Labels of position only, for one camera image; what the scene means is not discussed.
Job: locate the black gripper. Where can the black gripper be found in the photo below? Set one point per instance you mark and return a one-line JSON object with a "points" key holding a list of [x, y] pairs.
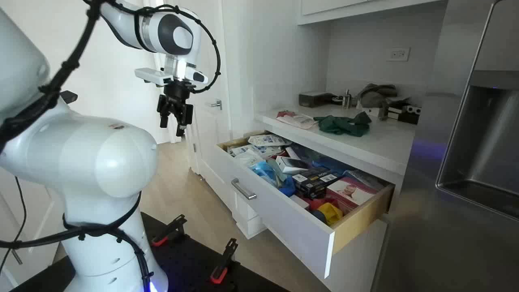
{"points": [[177, 99]]}

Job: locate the white wooden drawer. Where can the white wooden drawer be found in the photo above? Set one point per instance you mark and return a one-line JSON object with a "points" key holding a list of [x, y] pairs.
{"points": [[281, 216]]}

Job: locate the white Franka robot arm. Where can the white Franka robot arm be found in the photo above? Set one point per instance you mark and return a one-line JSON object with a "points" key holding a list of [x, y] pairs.
{"points": [[82, 163]]}

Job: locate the green towel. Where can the green towel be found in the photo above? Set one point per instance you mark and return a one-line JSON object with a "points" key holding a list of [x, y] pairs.
{"points": [[341, 124]]}

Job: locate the white paper box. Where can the white paper box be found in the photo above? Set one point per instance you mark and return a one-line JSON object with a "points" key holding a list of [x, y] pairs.
{"points": [[268, 141]]}

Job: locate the blue plastic packet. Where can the blue plastic packet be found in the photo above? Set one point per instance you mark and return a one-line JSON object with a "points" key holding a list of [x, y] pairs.
{"points": [[265, 172]]}

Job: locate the black orange spring clamp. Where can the black orange spring clamp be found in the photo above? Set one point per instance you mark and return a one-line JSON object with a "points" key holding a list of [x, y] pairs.
{"points": [[169, 231], [224, 261]]}

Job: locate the red white booklet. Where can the red white booklet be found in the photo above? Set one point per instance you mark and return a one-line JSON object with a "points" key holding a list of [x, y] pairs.
{"points": [[296, 119]]}

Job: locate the white black small box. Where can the white black small box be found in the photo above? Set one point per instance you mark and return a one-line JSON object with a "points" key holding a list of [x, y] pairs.
{"points": [[291, 164]]}

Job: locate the black floor mat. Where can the black floor mat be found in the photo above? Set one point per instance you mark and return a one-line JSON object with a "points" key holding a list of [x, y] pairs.
{"points": [[189, 265]]}

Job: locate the dark rectangular box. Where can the dark rectangular box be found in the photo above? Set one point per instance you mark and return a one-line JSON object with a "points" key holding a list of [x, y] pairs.
{"points": [[315, 99]]}

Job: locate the black labelled box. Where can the black labelled box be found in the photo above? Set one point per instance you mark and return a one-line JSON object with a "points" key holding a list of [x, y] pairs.
{"points": [[315, 184]]}

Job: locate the small dark bottles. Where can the small dark bottles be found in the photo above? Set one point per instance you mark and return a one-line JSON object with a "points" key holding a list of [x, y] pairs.
{"points": [[348, 99]]}

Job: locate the yellow tape roll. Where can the yellow tape roll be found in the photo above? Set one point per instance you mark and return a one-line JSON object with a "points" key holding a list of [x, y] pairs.
{"points": [[331, 213]]}

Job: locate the red white flat box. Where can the red white flat box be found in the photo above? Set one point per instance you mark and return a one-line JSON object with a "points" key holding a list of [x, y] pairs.
{"points": [[351, 190]]}

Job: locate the grey crumpled cloth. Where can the grey crumpled cloth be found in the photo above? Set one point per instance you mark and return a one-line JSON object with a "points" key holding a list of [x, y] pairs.
{"points": [[375, 93]]}

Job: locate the white kitchen base cabinet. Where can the white kitchen base cabinet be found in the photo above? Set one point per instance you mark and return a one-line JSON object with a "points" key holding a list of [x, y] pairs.
{"points": [[378, 143]]}

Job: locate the black tool with rollers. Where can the black tool with rollers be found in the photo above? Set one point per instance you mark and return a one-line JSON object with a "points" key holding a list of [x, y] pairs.
{"points": [[403, 114]]}

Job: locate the stainless steel refrigerator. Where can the stainless steel refrigerator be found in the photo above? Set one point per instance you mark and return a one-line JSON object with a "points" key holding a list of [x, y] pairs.
{"points": [[459, 227]]}

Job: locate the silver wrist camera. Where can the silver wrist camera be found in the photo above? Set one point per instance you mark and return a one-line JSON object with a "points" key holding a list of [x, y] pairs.
{"points": [[148, 75]]}

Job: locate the white wall cabinet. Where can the white wall cabinet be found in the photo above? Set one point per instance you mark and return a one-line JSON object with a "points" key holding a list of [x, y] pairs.
{"points": [[346, 8]]}

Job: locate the white wall outlet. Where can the white wall outlet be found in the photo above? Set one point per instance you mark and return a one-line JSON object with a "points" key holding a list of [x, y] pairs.
{"points": [[399, 54]]}

